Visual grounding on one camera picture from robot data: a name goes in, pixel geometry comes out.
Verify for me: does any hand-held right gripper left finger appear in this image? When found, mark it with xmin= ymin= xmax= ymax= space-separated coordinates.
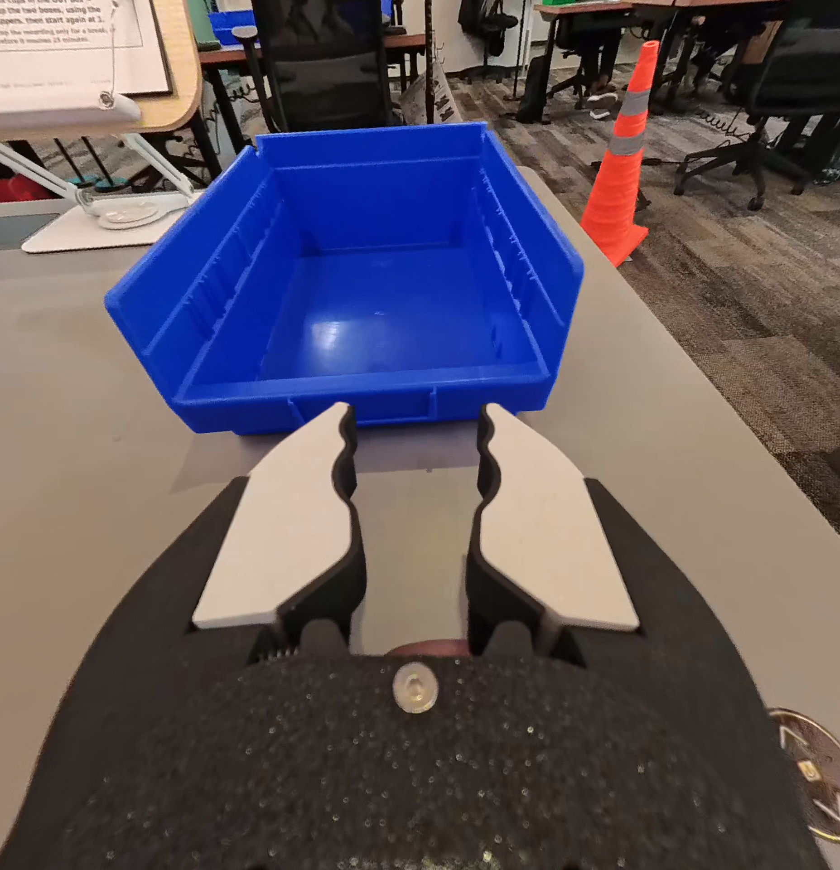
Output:
xmin=191 ymin=402 xmax=368 ymax=657

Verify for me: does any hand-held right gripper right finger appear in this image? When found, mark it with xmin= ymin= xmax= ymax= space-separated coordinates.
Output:
xmin=465 ymin=402 xmax=642 ymax=659

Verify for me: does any blue plastic bin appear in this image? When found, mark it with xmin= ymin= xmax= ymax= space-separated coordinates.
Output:
xmin=208 ymin=9 xmax=262 ymax=50
xmin=103 ymin=121 xmax=586 ymax=437

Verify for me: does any round metal object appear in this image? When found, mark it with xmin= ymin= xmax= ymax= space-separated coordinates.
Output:
xmin=765 ymin=706 xmax=840 ymax=846

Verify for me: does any orange traffic cone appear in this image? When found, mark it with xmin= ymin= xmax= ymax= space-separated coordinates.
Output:
xmin=579 ymin=39 xmax=661 ymax=269

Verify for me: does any white adjustable stand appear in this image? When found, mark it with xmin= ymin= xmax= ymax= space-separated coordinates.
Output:
xmin=0 ymin=90 xmax=208 ymax=256

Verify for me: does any red bag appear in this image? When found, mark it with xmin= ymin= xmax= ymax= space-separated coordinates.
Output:
xmin=0 ymin=172 xmax=55 ymax=205

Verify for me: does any printed floor sign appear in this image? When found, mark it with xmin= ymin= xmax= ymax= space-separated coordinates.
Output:
xmin=398 ymin=67 xmax=459 ymax=128

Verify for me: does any black stanchion pole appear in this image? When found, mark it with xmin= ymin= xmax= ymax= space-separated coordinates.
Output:
xmin=422 ymin=0 xmax=443 ymax=128

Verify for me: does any printed instruction sheet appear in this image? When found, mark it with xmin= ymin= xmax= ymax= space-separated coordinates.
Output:
xmin=0 ymin=0 xmax=174 ymax=97

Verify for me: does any green box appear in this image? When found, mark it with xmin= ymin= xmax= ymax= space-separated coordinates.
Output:
xmin=537 ymin=0 xmax=636 ymax=16

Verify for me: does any brown wooden table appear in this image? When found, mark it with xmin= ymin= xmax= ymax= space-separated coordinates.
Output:
xmin=534 ymin=0 xmax=788 ymax=110

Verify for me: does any coiled black cable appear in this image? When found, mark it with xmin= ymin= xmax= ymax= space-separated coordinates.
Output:
xmin=697 ymin=107 xmax=752 ymax=141

